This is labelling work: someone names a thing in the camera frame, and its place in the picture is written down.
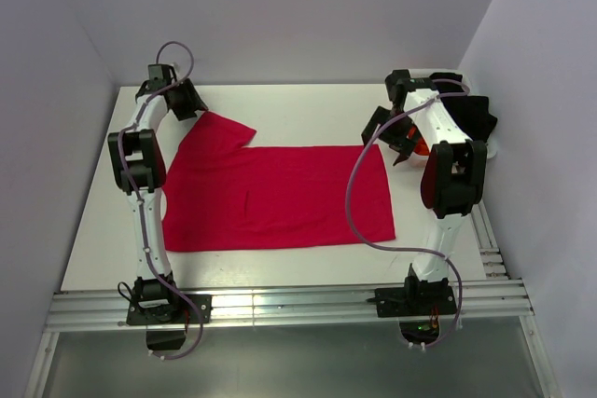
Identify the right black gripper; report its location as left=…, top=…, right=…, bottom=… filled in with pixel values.
left=363, top=106, right=423, bottom=164

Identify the red t shirt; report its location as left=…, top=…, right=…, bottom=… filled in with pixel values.
left=162, top=113, right=396, bottom=253

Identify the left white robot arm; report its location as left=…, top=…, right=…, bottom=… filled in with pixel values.
left=107, top=79, right=208, bottom=323

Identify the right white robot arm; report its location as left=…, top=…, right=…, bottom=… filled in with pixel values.
left=361, top=71, right=487, bottom=314

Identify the orange t shirt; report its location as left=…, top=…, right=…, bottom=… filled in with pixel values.
left=407, top=126, right=429, bottom=157

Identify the black t shirt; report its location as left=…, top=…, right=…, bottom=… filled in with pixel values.
left=429, top=72, right=498, bottom=143

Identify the white plastic basket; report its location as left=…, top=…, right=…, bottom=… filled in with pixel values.
left=486, top=138, right=498, bottom=159

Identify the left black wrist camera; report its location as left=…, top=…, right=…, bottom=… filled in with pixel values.
left=147, top=63, right=178, bottom=90

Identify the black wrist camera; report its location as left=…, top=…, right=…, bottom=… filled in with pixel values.
left=384, top=69, right=411, bottom=90
left=147, top=63, right=178, bottom=90

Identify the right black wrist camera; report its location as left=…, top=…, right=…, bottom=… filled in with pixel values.
left=384, top=69, right=411, bottom=90

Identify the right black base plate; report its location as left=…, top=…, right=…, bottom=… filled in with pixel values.
left=368, top=283, right=457, bottom=318

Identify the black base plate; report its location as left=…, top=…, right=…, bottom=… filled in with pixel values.
left=368, top=283, right=457, bottom=318
left=126, top=294, right=212, bottom=326

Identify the aluminium rail frame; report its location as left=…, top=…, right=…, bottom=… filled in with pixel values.
left=24, top=205, right=562, bottom=397

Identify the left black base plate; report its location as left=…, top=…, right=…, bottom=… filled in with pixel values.
left=126, top=294, right=212, bottom=326

